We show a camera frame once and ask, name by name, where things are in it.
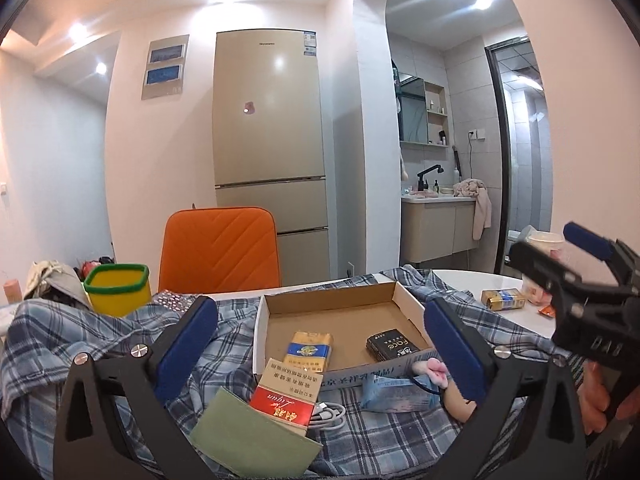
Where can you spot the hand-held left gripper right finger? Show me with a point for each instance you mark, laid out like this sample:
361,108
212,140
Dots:
455,350

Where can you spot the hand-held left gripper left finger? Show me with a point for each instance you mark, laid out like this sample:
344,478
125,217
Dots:
185,350

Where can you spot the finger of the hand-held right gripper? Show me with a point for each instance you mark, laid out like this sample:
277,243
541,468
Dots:
542,270
585,237

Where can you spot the beige round sponge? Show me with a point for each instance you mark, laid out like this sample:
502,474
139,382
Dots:
457,402

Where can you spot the black small box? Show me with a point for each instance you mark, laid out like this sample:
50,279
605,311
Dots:
395,345

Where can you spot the blue tissue pack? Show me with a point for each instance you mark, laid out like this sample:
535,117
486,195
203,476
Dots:
390,392

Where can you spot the green cloth pouch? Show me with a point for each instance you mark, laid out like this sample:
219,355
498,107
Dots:
240,435

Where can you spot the red cigarette pack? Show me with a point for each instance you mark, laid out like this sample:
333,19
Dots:
282,400

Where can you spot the shallow cardboard box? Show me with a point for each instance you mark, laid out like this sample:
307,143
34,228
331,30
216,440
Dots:
345,325

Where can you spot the gold blue cigarette pack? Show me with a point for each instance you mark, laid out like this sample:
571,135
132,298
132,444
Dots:
502,299
310,350

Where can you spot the person's right hand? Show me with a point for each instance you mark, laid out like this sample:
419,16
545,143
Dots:
595,395

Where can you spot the white paper cup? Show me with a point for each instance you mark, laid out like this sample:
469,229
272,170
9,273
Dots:
545,242

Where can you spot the pink plush charm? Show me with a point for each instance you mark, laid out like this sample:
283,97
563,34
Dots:
432,372

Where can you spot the orange snack wrapper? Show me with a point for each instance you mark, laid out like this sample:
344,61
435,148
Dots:
546,311

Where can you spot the silver blister pack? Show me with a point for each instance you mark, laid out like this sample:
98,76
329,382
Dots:
172,302

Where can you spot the yellow bin with green rim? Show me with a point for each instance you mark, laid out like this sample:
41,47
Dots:
117,295

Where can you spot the beige towel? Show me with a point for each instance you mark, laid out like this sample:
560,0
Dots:
480,205

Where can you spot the blue plaid cloth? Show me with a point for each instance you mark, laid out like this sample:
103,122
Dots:
90,340

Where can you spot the orange padded chair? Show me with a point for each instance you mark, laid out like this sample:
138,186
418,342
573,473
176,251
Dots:
220,250

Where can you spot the beige vanity cabinet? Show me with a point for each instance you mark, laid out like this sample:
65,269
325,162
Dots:
435,230

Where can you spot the red bag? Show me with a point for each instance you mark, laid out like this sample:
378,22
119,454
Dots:
90,267

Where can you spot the pile of clothes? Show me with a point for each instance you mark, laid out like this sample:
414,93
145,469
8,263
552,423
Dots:
55,280

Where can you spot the black faucet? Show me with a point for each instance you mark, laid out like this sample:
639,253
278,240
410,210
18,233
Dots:
429,175

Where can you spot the pink bottle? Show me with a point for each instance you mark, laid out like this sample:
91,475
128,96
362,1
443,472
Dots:
12,291

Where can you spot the bathroom mirror cabinet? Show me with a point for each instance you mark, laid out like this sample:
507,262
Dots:
422,110

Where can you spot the beige refrigerator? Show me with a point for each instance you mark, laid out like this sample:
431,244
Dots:
270,135

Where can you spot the pink fridge magnet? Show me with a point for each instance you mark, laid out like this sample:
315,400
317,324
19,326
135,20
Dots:
248,108

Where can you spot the black door frame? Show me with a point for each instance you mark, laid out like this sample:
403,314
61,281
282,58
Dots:
497,160

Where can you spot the white wall socket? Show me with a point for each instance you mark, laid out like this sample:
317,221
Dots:
475,134

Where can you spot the grey wall panel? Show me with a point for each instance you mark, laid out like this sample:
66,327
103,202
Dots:
164,67

